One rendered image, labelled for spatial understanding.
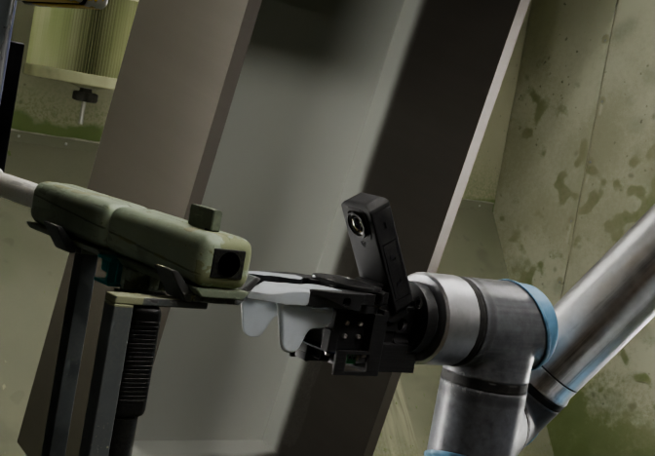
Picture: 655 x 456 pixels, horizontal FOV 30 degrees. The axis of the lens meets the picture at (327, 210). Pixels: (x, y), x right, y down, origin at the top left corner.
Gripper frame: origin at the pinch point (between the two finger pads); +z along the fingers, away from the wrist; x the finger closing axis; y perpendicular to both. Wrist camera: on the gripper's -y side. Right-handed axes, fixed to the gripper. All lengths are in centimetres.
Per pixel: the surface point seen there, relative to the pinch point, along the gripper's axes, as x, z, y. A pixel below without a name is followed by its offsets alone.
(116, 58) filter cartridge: 196, -84, -24
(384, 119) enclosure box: 112, -105, -20
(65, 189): 12.5, 12.2, -5.0
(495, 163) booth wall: 234, -262, -15
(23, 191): 22.7, 11.6, -3.4
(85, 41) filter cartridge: 199, -75, -27
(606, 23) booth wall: 197, -265, -69
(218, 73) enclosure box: 84, -45, -21
